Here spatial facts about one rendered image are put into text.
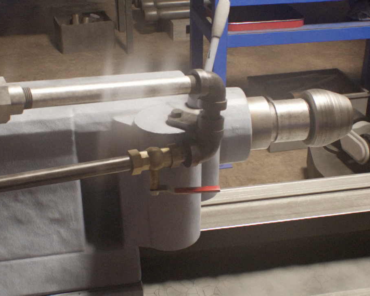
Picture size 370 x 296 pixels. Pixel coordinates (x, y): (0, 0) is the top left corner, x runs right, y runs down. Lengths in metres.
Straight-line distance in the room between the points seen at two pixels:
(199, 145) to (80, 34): 3.90
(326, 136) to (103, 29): 3.79
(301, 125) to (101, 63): 3.54
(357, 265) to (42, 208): 0.68
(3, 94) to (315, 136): 0.49
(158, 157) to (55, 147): 0.16
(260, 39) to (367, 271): 1.71
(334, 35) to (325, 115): 2.01
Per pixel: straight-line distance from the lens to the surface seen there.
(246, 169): 2.99
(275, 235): 1.17
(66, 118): 0.79
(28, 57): 4.60
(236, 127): 0.86
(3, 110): 0.60
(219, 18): 0.82
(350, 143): 2.69
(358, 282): 1.23
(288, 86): 3.25
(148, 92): 0.67
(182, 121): 0.74
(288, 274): 1.21
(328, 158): 2.80
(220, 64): 2.77
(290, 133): 0.91
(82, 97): 0.63
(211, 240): 1.14
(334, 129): 0.92
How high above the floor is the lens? 1.48
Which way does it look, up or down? 28 degrees down
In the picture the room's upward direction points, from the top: straight up
